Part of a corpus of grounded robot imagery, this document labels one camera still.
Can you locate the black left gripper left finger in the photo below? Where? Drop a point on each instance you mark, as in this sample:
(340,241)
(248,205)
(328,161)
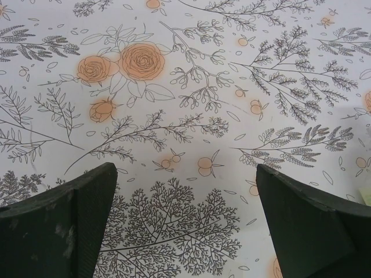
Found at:
(43,231)

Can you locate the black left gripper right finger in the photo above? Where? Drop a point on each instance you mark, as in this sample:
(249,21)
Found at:
(313,237)

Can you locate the clear bottle yellow label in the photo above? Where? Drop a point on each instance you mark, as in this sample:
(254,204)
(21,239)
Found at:
(365,197)

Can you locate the floral patterned tablecloth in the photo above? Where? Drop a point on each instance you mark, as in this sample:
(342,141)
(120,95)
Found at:
(185,87)

